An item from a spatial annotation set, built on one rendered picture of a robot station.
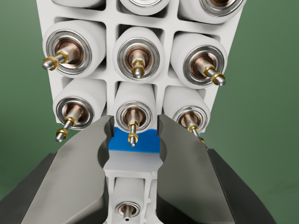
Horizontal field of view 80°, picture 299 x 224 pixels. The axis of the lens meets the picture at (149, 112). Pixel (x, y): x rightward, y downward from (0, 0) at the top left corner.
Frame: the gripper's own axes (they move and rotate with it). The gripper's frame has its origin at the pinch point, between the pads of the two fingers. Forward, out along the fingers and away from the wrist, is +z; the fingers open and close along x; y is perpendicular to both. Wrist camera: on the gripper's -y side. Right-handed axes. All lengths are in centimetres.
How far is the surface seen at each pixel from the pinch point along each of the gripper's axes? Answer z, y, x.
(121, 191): 24.1, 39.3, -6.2
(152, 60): 20.9, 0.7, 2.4
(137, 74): 12.3, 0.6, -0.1
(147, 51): 21.0, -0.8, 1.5
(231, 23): 28.3, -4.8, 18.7
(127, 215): 18.8, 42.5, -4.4
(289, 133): 46, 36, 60
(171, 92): 28.4, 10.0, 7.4
